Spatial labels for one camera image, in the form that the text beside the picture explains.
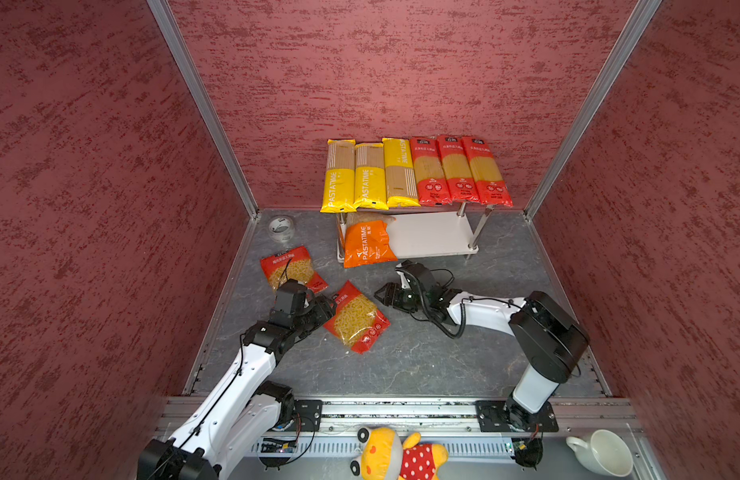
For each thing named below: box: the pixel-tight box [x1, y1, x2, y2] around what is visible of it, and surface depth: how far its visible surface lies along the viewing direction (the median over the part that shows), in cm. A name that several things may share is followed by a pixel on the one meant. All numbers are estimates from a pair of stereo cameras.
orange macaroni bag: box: [344, 220, 398, 269], surface depth 97 cm
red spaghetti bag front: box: [461, 136, 514, 207], surface depth 81 cm
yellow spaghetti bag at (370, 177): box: [354, 143, 389, 211], surface depth 81 cm
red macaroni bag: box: [260, 246, 329, 293], surface depth 102 cm
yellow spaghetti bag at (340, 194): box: [320, 139, 357, 213], surface depth 79 cm
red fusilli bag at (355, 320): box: [323, 280, 391, 355], surface depth 88 cm
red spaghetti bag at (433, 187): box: [410, 136, 452, 207], surface depth 81 cm
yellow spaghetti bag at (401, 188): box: [382, 138, 421, 208], surface depth 81 cm
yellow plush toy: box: [350, 427, 449, 480], surface depth 65 cm
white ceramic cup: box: [566, 429, 634, 477], surface depth 65 cm
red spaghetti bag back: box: [437, 135, 481, 204], surface depth 83 cm
